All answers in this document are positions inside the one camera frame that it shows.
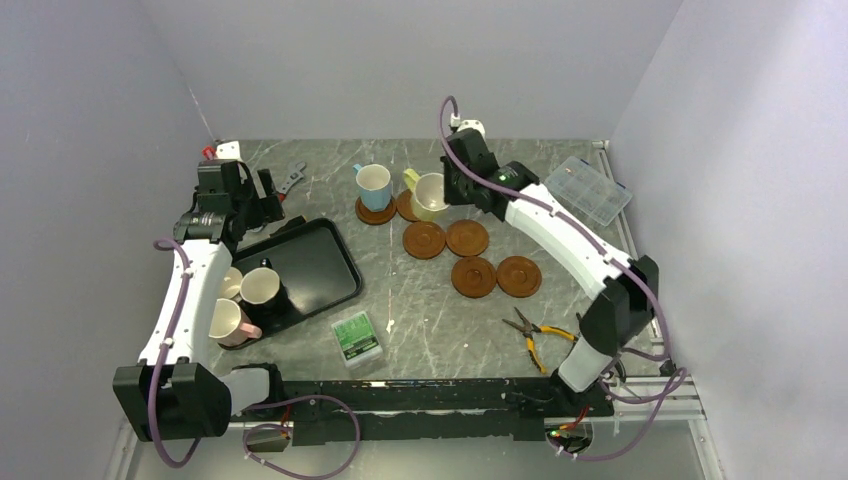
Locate pink mug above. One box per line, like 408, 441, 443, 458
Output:
208, 298, 263, 347

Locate brown coaster two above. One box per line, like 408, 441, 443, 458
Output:
395, 189, 419, 222

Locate yellow handled pliers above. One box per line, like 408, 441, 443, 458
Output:
502, 307, 579, 375

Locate brown coaster three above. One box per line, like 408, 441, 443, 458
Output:
402, 221, 446, 260

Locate light blue mug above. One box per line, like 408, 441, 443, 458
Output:
353, 164, 391, 212

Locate brown coaster six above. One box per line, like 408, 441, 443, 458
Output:
451, 256, 497, 299

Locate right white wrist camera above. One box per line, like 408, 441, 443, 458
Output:
449, 113, 486, 138

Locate brown coaster five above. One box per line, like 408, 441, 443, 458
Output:
496, 256, 543, 298

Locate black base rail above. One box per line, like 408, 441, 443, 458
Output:
232, 377, 614, 446

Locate clear plastic organizer box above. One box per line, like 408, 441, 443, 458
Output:
544, 156, 633, 226

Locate black mug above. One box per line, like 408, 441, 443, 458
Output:
240, 262, 290, 322

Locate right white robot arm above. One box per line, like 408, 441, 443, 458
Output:
442, 128, 659, 415

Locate yellow-green mug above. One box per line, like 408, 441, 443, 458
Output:
403, 168, 448, 222

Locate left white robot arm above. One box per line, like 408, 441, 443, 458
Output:
112, 159, 288, 442

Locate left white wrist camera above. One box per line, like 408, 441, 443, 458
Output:
202, 141, 242, 161

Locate orange-yellow mug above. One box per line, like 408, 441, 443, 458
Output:
218, 267, 243, 302

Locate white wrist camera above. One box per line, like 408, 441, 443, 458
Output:
202, 141, 242, 161
449, 113, 486, 138

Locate black plastic tray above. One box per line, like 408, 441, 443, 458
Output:
232, 218, 363, 340

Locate brown coaster four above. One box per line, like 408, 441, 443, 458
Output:
446, 220, 490, 257

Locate red handled wrench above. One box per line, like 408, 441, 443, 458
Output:
277, 162, 306, 200

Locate brown coaster one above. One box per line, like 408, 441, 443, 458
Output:
355, 197, 397, 226

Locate green screw box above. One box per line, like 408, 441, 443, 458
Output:
331, 311, 384, 369

